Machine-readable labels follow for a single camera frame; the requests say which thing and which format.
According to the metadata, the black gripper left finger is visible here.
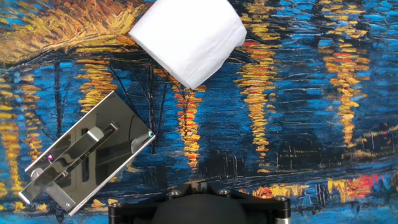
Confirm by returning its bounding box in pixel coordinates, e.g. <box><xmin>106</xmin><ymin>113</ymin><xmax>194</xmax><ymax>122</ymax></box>
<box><xmin>108</xmin><ymin>183</ymin><xmax>195</xmax><ymax>224</ymax></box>

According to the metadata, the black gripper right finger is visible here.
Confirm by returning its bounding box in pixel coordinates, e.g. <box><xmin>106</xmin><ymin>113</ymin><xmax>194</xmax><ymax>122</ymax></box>
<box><xmin>205</xmin><ymin>182</ymin><xmax>292</xmax><ymax>224</ymax></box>

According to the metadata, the white toilet paper roll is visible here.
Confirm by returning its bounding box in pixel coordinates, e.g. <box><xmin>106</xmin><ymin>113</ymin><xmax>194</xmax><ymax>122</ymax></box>
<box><xmin>128</xmin><ymin>0</ymin><xmax>248</xmax><ymax>90</ymax></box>

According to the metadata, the chrome toilet paper holder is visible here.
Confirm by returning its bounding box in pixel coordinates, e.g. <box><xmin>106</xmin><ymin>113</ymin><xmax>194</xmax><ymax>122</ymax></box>
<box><xmin>17</xmin><ymin>90</ymin><xmax>156</xmax><ymax>217</ymax></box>

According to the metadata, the starry night print tablecloth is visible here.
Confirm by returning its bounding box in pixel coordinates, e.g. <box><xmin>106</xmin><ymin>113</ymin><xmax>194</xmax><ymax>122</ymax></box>
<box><xmin>0</xmin><ymin>0</ymin><xmax>398</xmax><ymax>224</ymax></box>

